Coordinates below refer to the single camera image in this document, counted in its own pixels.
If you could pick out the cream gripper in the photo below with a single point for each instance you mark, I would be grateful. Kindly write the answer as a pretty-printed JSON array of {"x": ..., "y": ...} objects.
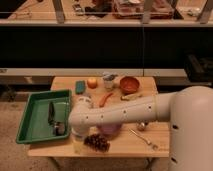
[{"x": 78, "y": 142}]

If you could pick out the bunch of dark grapes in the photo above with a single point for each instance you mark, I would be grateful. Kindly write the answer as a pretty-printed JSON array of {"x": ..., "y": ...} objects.
[{"x": 97, "y": 142}]

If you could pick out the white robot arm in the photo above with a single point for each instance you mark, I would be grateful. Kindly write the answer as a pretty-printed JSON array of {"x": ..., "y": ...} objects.
[{"x": 189, "y": 112}]

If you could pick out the small metal cup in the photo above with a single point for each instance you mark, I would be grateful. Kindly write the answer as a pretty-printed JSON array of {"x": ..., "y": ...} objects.
[{"x": 141, "y": 126}]

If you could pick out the small metal object in tray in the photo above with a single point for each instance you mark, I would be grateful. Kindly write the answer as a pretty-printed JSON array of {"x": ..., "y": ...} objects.
[{"x": 59, "y": 128}]

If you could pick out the purple bowl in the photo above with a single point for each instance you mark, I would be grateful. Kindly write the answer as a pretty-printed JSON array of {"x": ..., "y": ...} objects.
[{"x": 109, "y": 129}]

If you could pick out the black knife in tray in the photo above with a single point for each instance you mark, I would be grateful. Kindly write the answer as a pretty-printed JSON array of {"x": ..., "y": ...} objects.
[{"x": 51, "y": 113}]

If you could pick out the green plastic tray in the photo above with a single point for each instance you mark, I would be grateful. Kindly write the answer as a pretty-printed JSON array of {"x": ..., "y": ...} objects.
[{"x": 34, "y": 126}]

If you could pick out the grey rectangular block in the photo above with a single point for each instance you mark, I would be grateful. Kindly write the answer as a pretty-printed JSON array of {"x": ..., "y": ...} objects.
[{"x": 87, "y": 95}]

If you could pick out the orange carrot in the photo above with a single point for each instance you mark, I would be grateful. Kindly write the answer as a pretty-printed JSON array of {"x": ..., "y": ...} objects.
[{"x": 104, "y": 99}]

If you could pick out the teal rectangular sponge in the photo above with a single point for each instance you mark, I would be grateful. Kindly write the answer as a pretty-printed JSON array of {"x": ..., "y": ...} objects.
[{"x": 80, "y": 87}]

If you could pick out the orange fruit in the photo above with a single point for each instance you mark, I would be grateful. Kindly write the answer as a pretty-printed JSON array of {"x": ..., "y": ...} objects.
[{"x": 92, "y": 83}]

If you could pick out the wooden table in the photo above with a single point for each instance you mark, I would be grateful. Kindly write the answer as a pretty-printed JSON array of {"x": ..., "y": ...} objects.
[{"x": 125, "y": 144}]

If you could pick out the yellow banana piece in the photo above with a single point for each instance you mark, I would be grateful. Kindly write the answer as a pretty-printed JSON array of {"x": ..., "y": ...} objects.
[{"x": 131, "y": 96}]

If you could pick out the orange bowl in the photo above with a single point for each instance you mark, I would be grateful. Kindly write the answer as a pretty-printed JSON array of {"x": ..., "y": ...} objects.
[{"x": 129, "y": 85}]

